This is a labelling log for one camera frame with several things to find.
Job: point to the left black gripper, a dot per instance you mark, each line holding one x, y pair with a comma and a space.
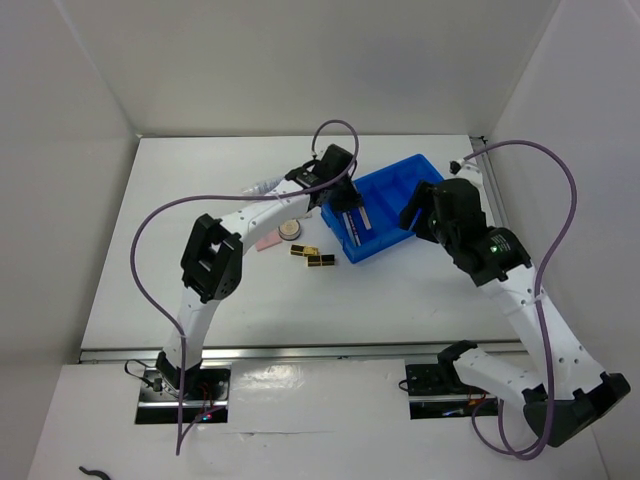
350, 202

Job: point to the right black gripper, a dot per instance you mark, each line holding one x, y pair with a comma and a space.
424, 199

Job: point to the silver patterned eyeliner pencil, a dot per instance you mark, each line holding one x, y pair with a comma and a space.
351, 226

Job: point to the round powder jar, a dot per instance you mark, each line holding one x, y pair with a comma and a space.
290, 230

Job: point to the black gold lipstick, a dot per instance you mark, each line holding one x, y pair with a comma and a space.
321, 260
303, 250

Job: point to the pink square compact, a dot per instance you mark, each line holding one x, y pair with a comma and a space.
268, 241

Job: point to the white lotion bottle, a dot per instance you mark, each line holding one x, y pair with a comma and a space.
262, 187

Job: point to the pink long tube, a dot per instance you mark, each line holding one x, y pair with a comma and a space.
365, 219

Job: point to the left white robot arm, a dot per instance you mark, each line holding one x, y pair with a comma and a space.
212, 261

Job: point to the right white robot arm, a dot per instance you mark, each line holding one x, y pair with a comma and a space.
567, 390

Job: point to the blue plastic organizer bin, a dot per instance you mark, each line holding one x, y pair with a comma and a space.
386, 192

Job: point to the black hook object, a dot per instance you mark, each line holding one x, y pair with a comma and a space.
99, 474

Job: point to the aluminium rail right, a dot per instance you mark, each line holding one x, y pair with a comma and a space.
492, 189

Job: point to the aluminium rail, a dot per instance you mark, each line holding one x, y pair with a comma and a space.
492, 189
287, 353

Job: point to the aluminium rail front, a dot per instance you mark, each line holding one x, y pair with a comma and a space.
287, 353

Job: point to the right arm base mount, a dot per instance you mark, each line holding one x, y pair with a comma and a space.
432, 396

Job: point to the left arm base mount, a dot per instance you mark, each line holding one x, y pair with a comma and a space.
206, 401

